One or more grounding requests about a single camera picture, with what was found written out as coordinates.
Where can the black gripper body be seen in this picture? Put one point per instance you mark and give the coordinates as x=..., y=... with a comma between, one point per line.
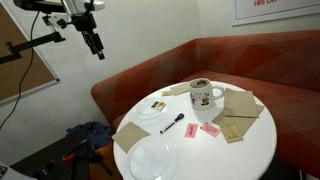
x=86, y=25

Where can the black marker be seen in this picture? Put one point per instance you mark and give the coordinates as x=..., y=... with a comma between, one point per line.
x=171, y=123

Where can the white mug with cartoon print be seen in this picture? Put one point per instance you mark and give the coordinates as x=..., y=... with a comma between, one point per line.
x=201, y=96

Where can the small white plate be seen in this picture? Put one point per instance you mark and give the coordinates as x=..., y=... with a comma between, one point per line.
x=146, y=111

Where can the brown sugar packet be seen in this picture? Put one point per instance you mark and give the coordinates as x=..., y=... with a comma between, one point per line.
x=231, y=133
x=166, y=93

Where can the tea bag packet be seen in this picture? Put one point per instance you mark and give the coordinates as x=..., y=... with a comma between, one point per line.
x=158, y=105

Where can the blue cloth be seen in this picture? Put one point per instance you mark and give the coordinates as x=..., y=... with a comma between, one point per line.
x=95, y=133

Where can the brown paper napkin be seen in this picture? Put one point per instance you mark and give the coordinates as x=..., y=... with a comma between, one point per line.
x=130, y=136
x=240, y=103
x=240, y=124
x=180, y=89

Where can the black tripod stand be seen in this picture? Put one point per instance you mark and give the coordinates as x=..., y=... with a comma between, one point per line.
x=81, y=166

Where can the black cabinet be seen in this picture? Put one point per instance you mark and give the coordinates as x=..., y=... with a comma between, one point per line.
x=46, y=156

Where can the pink sweetener packet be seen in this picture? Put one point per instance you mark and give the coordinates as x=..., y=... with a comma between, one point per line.
x=210, y=129
x=191, y=130

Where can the red patterned sofa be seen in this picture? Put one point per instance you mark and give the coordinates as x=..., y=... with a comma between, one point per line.
x=260, y=63

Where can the white fire dept sign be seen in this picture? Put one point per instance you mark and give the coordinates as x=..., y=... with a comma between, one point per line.
x=276, y=10

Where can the black stereo camera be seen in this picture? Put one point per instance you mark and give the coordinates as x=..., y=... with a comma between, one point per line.
x=33, y=4

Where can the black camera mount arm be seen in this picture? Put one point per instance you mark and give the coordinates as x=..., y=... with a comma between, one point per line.
x=30, y=44

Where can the cork board with frame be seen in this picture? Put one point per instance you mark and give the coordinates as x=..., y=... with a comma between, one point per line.
x=20, y=73

